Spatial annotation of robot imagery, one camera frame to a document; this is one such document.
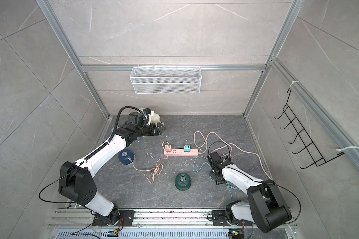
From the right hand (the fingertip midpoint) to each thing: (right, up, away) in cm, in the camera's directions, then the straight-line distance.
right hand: (217, 175), depth 89 cm
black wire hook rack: (+33, +16, -31) cm, 48 cm away
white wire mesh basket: (-33, +62, +11) cm, 71 cm away
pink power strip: (-22, +13, +6) cm, 27 cm away
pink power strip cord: (+11, +18, +14) cm, 25 cm away
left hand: (-33, +30, -5) cm, 45 cm away
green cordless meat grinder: (-21, +1, -14) cm, 25 cm away
